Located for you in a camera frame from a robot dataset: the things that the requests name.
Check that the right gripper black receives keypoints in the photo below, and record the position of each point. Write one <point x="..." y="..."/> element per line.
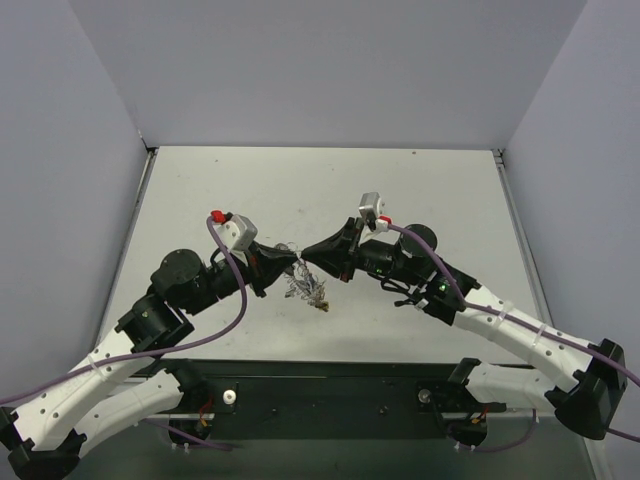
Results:
<point x="351" y="251"/>

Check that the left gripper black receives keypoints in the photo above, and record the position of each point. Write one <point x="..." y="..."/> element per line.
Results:
<point x="257" y="270"/>

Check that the large metal keyring band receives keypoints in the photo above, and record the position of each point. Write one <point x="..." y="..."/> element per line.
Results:
<point x="303" y="284"/>

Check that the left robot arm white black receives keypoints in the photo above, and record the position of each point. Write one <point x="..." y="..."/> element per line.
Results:
<point x="49" y="429"/>

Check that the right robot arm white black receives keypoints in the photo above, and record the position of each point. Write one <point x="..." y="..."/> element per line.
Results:
<point x="580" y="382"/>

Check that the yellow key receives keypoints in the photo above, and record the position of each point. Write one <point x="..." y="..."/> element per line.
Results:
<point x="323" y="306"/>

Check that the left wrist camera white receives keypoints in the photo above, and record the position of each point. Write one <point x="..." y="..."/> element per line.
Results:
<point x="234" y="232"/>

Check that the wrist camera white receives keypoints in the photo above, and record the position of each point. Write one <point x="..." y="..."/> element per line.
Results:
<point x="371" y="210"/>
<point x="234" y="232"/>

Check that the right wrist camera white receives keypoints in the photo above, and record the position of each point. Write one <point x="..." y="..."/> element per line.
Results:
<point x="371" y="210"/>

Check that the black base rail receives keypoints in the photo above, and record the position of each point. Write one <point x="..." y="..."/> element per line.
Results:
<point x="278" y="400"/>

